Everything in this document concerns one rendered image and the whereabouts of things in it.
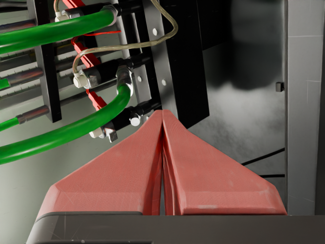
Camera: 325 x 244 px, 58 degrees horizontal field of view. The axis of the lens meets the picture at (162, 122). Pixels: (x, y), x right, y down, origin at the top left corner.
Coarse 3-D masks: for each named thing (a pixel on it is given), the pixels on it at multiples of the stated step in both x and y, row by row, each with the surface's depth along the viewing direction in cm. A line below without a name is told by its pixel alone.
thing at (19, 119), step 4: (16, 116) 55; (20, 116) 55; (8, 120) 54; (12, 120) 55; (16, 120) 55; (20, 120) 55; (24, 120) 56; (0, 124) 53; (4, 124) 54; (8, 124) 54; (12, 124) 54; (16, 124) 55; (0, 128) 53; (4, 128) 54
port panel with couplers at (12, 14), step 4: (0, 0) 56; (4, 0) 57; (8, 0) 57; (12, 0) 58; (16, 0) 58; (20, 0) 59; (8, 12) 58; (12, 12) 58; (16, 12) 59; (20, 12) 59; (24, 12) 60; (0, 16) 57; (4, 16) 57; (8, 16) 58; (12, 16) 58; (16, 16) 59
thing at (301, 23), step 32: (288, 0) 32; (320, 0) 29; (288, 32) 33; (320, 32) 31; (288, 64) 34; (320, 64) 32; (288, 96) 36; (320, 96) 33; (288, 128) 38; (320, 128) 35; (288, 160) 40; (320, 160) 37; (288, 192) 42; (320, 192) 40
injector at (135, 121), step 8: (144, 104) 49; (152, 104) 50; (160, 104) 51; (120, 112) 46; (128, 112) 47; (136, 112) 46; (144, 112) 49; (112, 120) 45; (120, 120) 45; (128, 120) 46; (136, 120) 45; (112, 128) 45; (120, 128) 46; (104, 136) 44
